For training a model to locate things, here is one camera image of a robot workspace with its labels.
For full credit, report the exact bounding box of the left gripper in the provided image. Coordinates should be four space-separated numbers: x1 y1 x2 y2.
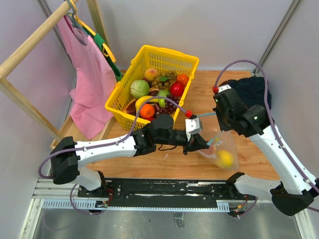
156 129 210 155

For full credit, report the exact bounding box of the clear zip top bag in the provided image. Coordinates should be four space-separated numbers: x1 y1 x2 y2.
198 112 240 171

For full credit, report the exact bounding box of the banana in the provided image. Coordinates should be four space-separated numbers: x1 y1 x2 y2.
136 96 159 112

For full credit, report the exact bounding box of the red orange fruit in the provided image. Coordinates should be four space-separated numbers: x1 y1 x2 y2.
208 144 216 158

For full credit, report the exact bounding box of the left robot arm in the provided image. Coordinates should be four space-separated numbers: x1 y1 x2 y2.
50 114 209 197

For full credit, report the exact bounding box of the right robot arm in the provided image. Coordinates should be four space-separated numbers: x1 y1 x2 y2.
213 85 319 216

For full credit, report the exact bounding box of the dark navy cloth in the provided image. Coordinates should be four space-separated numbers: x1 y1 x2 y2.
220 76 265 109

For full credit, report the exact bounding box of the purple grapes bunch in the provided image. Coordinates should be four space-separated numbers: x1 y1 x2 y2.
154 95 180 116

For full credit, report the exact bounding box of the orange persimmon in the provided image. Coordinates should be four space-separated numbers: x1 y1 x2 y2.
176 74 189 87

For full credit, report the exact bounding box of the red apple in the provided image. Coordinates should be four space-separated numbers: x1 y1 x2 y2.
169 82 184 97

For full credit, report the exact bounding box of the green custard apple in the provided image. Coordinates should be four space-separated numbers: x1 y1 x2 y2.
157 90 170 108

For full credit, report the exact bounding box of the green grapes bunch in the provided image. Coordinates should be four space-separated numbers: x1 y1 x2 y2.
149 71 177 90

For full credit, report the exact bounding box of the brown sweet potato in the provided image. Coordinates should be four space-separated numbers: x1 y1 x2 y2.
125 101 136 115

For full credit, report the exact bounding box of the green cabbage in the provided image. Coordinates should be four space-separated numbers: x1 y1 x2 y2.
130 80 150 99

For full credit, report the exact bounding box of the peach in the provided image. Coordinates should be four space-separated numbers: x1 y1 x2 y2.
144 67 158 81

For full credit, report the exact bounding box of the yellow plastic basket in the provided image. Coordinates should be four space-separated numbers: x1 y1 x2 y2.
105 45 199 130

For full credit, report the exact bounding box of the green garment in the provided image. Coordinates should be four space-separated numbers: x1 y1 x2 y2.
83 25 122 82

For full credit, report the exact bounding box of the pink shirt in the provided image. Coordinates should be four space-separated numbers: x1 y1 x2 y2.
57 16 117 139

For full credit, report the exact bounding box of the yellow hanger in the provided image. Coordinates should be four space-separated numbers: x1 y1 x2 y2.
67 0 116 63

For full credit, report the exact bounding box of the wooden clothes rack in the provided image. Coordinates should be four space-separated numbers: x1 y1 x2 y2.
0 0 116 141

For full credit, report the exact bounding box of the grey hanger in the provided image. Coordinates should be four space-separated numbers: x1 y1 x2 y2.
66 13 89 46

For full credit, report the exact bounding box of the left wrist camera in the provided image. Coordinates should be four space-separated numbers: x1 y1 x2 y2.
185 111 203 136

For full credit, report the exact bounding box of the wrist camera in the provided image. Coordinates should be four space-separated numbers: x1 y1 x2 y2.
212 84 231 94
185 111 203 136

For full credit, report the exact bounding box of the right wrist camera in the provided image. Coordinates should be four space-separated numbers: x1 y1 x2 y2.
212 84 231 94

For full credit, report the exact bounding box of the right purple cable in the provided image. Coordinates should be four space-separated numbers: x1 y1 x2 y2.
213 59 319 214

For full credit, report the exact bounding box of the purple cable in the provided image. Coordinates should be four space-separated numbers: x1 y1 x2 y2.
213 59 319 214
37 96 192 215

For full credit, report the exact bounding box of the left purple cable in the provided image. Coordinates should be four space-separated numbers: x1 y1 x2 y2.
37 96 192 215

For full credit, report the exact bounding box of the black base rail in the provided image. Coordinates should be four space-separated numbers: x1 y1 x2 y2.
77 178 254 211

